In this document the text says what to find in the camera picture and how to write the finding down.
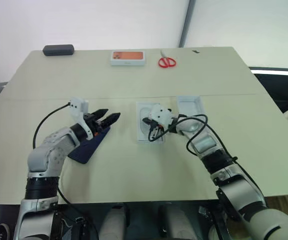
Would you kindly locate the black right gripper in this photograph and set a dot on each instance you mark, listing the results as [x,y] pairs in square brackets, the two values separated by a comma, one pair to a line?
[159,126]

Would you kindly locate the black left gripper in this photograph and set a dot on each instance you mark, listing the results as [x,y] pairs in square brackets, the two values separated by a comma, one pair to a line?
[92,123]

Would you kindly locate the dark blue phone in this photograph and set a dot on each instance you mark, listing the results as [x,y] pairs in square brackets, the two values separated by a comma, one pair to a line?
[86,150]

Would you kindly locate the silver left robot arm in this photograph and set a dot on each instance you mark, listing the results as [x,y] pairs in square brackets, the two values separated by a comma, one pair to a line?
[51,150]

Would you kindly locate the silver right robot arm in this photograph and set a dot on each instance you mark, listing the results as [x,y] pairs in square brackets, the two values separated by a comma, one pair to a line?
[239,186]

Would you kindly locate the white phone box base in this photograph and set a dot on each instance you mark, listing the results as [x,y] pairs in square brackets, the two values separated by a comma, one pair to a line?
[141,130]

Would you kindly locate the white phone box lid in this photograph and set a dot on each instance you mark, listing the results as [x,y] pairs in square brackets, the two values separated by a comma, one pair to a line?
[187,105]

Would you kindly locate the phone box with orange print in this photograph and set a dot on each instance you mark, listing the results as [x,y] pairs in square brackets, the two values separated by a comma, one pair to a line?
[128,58]

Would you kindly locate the black oblong case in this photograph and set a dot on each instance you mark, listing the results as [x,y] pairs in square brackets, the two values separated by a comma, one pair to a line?
[58,50]

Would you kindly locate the small black clip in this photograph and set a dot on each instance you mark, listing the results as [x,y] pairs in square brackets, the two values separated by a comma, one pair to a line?
[196,51]

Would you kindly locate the pale grey rounded shape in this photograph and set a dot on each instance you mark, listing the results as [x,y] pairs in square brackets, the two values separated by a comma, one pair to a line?
[112,223]
[175,223]

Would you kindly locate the grey metal pole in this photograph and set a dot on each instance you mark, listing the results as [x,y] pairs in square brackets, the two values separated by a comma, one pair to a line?
[187,22]

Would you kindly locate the black furniture with white edge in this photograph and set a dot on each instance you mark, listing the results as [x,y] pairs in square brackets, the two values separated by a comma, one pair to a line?
[276,85]

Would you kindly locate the black and white shoe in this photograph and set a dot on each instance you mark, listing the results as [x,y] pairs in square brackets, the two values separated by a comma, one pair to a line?
[1,232]

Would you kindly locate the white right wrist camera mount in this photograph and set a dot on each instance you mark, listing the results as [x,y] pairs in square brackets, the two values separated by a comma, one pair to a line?
[161,114]

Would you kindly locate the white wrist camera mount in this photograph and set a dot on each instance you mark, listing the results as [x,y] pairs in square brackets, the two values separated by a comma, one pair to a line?
[77,106]
[161,114]

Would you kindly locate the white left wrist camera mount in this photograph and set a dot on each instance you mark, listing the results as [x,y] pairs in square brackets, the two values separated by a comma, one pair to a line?
[77,106]

